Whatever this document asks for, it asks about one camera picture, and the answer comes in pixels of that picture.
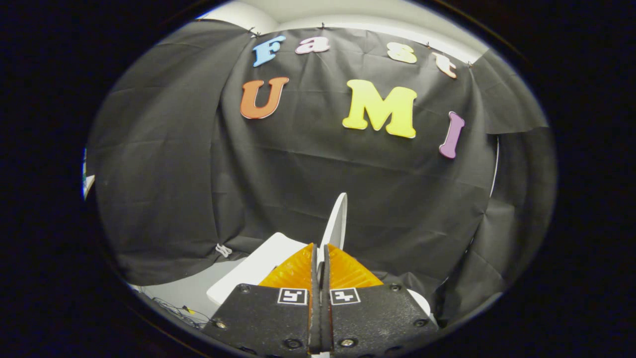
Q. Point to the white toilet lid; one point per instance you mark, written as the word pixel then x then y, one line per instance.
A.
pixel 338 223

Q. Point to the white toilet with tank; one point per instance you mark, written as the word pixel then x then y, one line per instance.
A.
pixel 258 268

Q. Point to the yellow floor tape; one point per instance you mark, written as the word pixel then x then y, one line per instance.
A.
pixel 189 311

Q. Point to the black backdrop cloth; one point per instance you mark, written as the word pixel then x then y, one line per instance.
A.
pixel 308 174

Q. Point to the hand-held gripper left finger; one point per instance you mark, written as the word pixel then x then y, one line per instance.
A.
pixel 263 318

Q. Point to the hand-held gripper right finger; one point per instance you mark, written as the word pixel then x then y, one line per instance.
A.
pixel 377 318

